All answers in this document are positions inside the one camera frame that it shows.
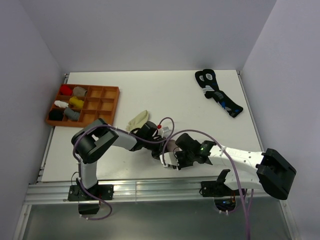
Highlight cream ankle sock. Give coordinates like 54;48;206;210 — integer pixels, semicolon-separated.
125;110;149;132

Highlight mauve sock with red stripe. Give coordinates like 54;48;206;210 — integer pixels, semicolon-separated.
166;139;178;152

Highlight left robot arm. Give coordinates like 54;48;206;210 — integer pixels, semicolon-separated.
71;118;166;200

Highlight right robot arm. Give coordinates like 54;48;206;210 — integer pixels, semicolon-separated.
175;133;297;200

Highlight black patterned sock front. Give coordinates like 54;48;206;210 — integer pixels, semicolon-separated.
202;69;244;118

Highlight black patterned sock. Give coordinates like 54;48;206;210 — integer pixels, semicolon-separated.
194;71;207;89
202;69;244;118

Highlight orange compartment tray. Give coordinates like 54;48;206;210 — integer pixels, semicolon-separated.
45;83;120;128

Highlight black patterned sock back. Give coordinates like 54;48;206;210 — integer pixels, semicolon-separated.
194;71;207;89

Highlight yellow rolled sock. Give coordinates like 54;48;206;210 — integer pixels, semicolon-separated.
69;96;84;109

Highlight grey rolled sock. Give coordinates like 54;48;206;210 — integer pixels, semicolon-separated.
64;107;80;121

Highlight taupe rolled sock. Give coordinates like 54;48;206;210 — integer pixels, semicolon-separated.
72;86;88;97

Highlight black rolled sock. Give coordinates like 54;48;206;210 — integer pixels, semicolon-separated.
48;109;64;122

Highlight red rolled sock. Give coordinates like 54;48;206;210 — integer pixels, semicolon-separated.
59;85;73;96

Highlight white rolled sock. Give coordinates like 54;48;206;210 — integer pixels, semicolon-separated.
54;100;69;109

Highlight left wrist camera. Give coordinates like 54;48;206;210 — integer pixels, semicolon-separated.
157;124;173;138

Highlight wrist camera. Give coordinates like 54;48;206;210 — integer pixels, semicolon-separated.
159;152;179;168
157;124;173;138

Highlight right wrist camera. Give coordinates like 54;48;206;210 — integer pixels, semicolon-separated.
159;152;179;168

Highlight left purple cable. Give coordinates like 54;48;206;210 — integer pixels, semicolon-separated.
72;117;175;221

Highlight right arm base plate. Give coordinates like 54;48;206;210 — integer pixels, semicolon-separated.
199;181;240;198

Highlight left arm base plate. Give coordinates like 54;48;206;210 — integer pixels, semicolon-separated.
67;184;114;202

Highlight aluminium front rail frame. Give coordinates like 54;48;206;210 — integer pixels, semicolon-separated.
23;174;287;206

